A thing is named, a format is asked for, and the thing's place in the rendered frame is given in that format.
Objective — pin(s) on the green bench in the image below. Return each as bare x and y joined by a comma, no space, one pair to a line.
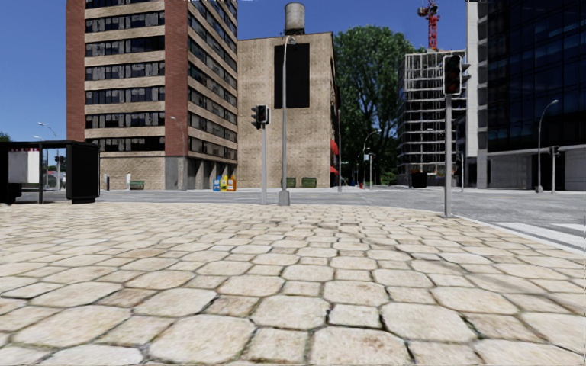
290,182
309,182
136,185

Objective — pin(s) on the grey street lamp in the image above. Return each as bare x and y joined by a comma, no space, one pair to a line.
51,130
284,137
539,151
365,155

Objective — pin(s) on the tan brick building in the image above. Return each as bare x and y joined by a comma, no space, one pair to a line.
256,146

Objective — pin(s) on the traffic light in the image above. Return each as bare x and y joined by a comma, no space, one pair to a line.
553,164
60,161
263,137
448,137

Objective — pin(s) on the grey pole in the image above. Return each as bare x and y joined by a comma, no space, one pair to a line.
339,151

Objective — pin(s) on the yellow newspaper box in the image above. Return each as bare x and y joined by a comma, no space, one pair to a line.
224,183

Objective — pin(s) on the blue newspaper box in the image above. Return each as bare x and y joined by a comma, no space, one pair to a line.
216,184

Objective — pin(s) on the dark bin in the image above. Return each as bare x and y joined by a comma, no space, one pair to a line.
418,179

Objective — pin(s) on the trees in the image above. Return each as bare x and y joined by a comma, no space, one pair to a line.
371,82

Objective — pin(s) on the building under construction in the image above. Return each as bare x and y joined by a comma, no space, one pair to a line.
423,114

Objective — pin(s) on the red brick building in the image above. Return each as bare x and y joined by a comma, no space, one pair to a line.
137,91

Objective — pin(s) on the black bus shelter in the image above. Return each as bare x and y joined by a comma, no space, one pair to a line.
82,171

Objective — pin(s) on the red construction crane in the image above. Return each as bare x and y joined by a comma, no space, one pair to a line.
431,23

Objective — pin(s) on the glass tower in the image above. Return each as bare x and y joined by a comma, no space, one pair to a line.
526,73

